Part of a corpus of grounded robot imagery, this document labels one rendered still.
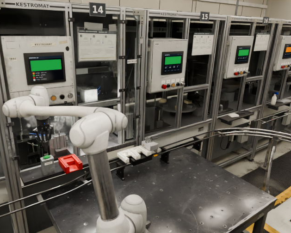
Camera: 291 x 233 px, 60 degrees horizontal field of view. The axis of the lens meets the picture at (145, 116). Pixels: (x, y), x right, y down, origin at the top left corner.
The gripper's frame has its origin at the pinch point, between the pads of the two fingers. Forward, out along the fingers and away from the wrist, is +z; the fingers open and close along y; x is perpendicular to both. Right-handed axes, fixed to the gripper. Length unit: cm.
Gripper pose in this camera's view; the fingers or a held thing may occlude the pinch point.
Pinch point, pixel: (45, 145)
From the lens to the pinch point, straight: 186.1
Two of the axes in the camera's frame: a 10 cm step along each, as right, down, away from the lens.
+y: -8.1, 1.8, -5.6
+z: -0.3, 9.4, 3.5
